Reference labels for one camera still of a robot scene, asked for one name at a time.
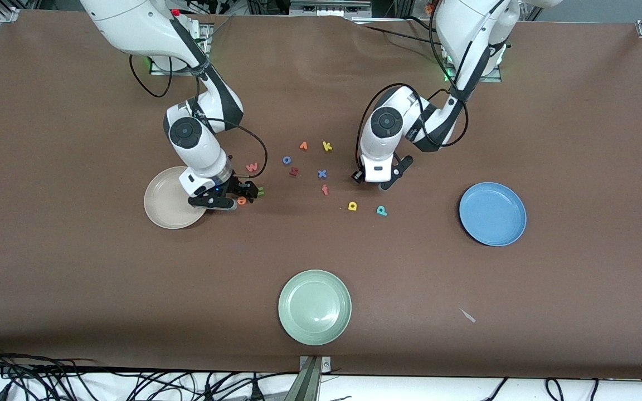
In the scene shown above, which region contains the beige round plate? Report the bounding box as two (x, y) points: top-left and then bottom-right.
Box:
(144, 166), (211, 230)

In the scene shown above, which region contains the brown table cover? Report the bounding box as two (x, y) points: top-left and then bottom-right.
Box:
(0, 8), (642, 380)

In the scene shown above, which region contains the pale green round plate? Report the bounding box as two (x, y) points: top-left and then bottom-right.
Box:
(278, 270), (353, 346)

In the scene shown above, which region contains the blue round plate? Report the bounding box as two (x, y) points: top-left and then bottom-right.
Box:
(459, 182), (527, 247)

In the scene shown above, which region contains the grey equipment box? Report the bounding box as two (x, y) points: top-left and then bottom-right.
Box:
(289, 0), (373, 17)

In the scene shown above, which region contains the aluminium profile bar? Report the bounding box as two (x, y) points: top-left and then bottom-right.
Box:
(283, 355), (332, 401)

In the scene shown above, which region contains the long black right arm cable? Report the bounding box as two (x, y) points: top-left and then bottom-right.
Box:
(128, 53), (174, 99)

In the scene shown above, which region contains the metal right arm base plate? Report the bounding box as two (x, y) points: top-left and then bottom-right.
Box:
(150, 17), (213, 76)

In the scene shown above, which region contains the black cable on table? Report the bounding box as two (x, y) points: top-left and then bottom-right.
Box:
(361, 25), (439, 45)
(403, 16), (439, 31)

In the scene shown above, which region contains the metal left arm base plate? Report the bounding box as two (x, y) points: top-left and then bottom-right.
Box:
(442, 50), (503, 84)

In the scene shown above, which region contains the black cable tangle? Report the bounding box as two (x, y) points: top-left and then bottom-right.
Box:
(0, 343), (299, 401)

